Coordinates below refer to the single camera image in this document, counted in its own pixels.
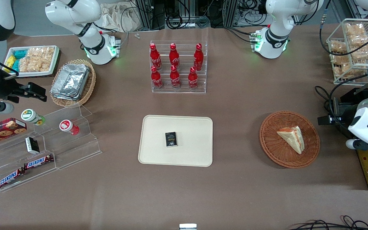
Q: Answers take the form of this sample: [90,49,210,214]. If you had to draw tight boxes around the beige plastic tray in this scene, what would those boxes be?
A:
[138,115,214,167]

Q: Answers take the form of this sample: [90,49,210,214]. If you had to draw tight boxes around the green lid cup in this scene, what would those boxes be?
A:
[21,109,46,126]

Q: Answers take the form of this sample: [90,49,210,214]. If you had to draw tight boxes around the round brown wicker basket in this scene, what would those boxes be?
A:
[259,111,320,169]

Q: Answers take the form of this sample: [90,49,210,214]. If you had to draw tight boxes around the black coiled cable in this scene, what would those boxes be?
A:
[166,12,191,30]

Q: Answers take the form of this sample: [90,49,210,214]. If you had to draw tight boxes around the red cookie box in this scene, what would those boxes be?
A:
[0,118,27,149]

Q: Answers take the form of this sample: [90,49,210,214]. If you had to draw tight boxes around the black left base cables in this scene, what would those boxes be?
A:
[225,27,258,44]

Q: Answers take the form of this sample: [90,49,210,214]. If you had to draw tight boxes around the white wire basket rack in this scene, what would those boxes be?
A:
[326,19,368,85]

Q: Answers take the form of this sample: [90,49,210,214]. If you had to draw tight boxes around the small black card box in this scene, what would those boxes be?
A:
[165,132,178,148]

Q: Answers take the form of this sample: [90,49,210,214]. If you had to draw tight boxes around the yellow snack packet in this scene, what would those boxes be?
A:
[4,55,17,73]

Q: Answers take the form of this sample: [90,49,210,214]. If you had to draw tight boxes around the black and white small box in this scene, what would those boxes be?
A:
[25,137,40,154]

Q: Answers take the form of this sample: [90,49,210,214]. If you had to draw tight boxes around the aluminium foil tray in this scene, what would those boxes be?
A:
[51,64,89,97]
[50,90,81,101]

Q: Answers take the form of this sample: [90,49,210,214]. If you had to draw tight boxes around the white rectangular snack tray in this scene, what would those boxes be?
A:
[4,45,60,78]

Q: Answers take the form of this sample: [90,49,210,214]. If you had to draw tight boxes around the snickers chocolate bar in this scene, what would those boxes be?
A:
[0,168,26,189]
[23,154,54,170]

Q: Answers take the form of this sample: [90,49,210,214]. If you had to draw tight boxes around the red lid cup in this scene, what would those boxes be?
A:
[59,119,80,135]

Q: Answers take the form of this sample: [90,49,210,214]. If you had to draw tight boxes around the clear acrylic bottle rack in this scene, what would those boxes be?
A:
[150,41,208,94]

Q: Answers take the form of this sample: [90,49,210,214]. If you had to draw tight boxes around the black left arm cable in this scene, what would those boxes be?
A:
[319,0,368,57]

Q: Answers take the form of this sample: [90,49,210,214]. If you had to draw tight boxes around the black floor cable bundle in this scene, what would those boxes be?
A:
[288,215,368,230]

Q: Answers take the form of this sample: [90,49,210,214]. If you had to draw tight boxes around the black machine power cable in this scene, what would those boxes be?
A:
[314,85,342,128]

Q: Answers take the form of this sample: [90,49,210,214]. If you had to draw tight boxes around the clear acrylic stepped shelf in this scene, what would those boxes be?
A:
[0,104,103,193]

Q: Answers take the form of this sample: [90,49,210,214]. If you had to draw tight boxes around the triangular sandwich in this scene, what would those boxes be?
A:
[277,126,305,155]

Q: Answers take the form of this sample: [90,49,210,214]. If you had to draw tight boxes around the oval light wicker basket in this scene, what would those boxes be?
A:
[50,59,96,108]

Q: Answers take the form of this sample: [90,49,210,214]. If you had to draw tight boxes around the beige cloth bag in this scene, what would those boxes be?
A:
[99,2,140,33]

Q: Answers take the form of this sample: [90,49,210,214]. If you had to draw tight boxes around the wrapped fried snack pack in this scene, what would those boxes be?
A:
[349,34,368,47]
[351,44,368,60]
[333,63,358,79]
[329,40,348,53]
[345,23,365,35]
[330,52,351,65]

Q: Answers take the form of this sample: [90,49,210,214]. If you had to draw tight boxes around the rice cracker bag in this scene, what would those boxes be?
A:
[38,47,55,72]
[19,48,40,73]

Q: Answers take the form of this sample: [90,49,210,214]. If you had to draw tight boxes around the aluminium profile frame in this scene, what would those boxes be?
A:
[134,0,166,31]
[223,0,239,28]

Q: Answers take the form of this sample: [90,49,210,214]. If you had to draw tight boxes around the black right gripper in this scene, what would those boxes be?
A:
[0,71,48,103]

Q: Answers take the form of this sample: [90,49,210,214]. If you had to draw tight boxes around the red cola bottle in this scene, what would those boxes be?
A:
[170,65,181,89]
[150,65,164,90]
[169,43,180,70]
[188,66,199,90]
[193,43,204,71]
[149,43,162,71]

